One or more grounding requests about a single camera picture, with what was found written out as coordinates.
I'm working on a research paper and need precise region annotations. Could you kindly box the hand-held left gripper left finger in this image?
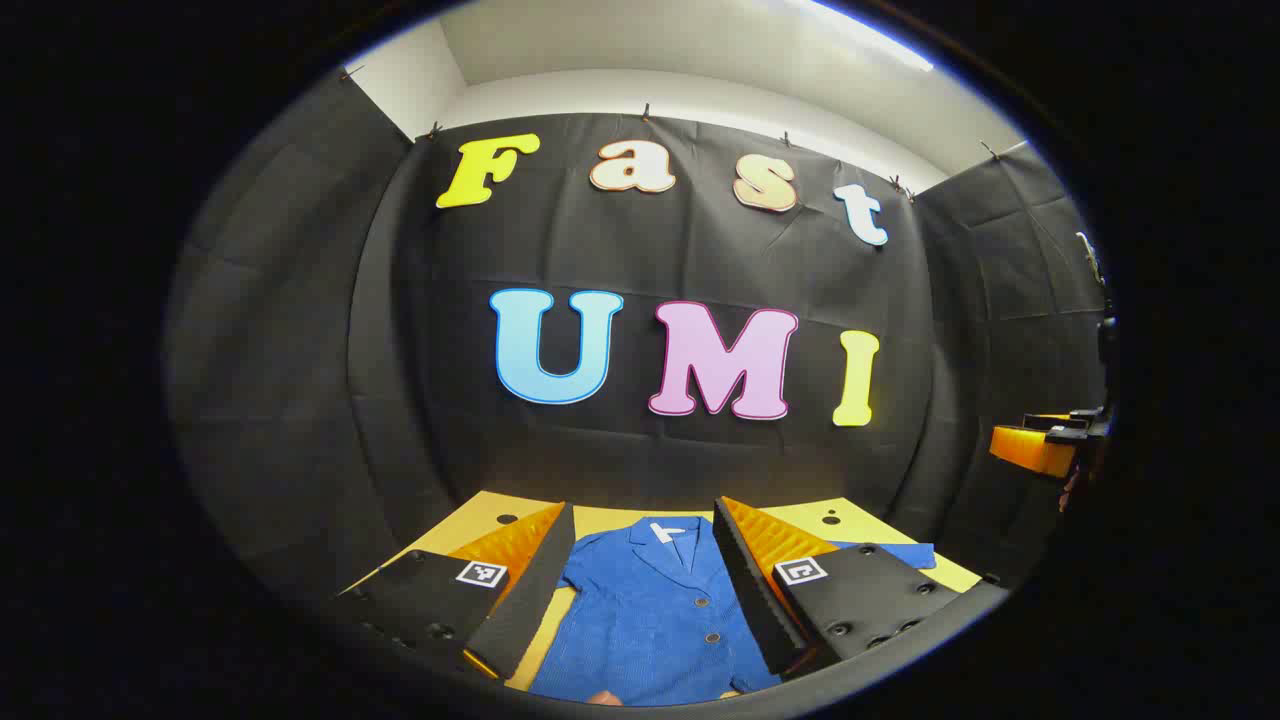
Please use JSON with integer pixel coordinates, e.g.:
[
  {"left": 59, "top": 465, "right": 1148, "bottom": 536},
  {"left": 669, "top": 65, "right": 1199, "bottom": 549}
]
[{"left": 335, "top": 500, "right": 577, "bottom": 681}]

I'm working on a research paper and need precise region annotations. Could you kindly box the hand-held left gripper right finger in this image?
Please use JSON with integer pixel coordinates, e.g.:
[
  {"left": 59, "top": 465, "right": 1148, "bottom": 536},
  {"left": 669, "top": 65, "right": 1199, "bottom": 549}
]
[{"left": 713, "top": 496, "right": 963, "bottom": 677}]

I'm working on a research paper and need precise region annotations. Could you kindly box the blue button-up shirt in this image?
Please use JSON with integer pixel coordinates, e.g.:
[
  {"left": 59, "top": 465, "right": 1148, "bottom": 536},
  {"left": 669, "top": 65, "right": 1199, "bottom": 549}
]
[{"left": 528, "top": 515, "right": 936, "bottom": 707}]

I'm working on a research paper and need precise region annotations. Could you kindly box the black backdrop cloth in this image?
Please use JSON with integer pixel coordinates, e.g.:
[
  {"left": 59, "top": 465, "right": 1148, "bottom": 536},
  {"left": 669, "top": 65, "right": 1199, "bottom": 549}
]
[{"left": 165, "top": 68, "right": 1111, "bottom": 611}]

